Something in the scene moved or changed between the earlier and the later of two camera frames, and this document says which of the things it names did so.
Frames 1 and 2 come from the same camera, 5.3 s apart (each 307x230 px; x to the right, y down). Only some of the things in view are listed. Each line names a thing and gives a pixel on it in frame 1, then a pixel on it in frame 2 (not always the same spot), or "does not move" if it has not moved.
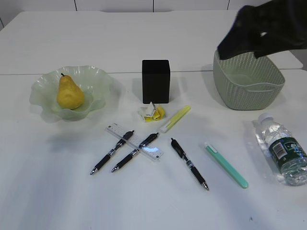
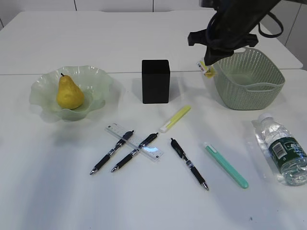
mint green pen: [242, 182] does not move
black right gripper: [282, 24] → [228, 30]
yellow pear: [70, 95] does not move
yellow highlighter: [175, 119] does not move
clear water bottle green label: [284, 151] does not move
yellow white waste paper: [151, 113] → [208, 71]
